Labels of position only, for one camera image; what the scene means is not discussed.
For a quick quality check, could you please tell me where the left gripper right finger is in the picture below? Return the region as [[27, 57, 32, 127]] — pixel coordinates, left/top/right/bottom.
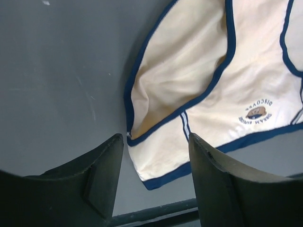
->
[[188, 133, 303, 227]]

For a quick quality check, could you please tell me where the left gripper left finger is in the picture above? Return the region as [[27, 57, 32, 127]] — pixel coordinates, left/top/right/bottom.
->
[[0, 133, 124, 227]]

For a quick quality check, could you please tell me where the beige underwear navy trim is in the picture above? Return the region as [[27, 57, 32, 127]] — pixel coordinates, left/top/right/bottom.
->
[[124, 0, 303, 190]]

